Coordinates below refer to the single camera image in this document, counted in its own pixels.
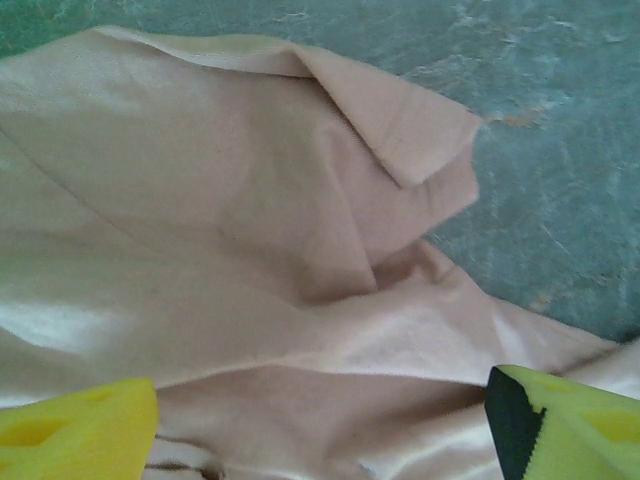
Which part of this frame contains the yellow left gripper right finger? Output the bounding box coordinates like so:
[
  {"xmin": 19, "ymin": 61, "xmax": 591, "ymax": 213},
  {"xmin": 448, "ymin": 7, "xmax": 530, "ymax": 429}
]
[{"xmin": 485, "ymin": 364, "xmax": 640, "ymax": 480}]

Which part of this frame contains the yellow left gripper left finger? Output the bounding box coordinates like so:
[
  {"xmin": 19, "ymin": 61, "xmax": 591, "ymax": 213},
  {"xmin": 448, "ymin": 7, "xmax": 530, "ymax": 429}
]
[{"xmin": 0, "ymin": 377, "xmax": 160, "ymax": 480}]

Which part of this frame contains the pink t-shirt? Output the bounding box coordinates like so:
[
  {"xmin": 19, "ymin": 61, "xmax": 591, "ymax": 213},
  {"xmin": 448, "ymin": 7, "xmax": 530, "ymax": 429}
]
[{"xmin": 0, "ymin": 27, "xmax": 640, "ymax": 480}]

